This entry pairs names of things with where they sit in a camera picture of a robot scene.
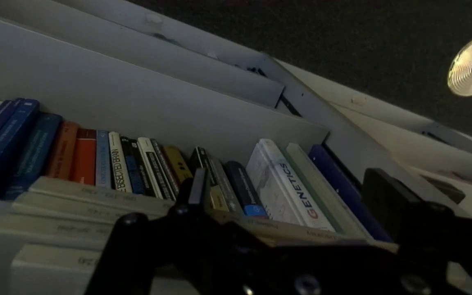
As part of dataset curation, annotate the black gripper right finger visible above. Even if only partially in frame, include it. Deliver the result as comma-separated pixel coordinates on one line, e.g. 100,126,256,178
361,167,472,278

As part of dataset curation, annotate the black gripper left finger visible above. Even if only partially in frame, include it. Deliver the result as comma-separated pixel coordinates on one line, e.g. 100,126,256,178
86,168,222,295

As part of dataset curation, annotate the white Genetics book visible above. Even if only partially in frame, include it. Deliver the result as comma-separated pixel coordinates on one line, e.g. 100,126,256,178
246,139,335,230

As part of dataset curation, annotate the grey metal bookshelf right unit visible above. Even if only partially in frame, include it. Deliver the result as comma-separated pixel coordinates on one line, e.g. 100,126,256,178
0,0,472,295

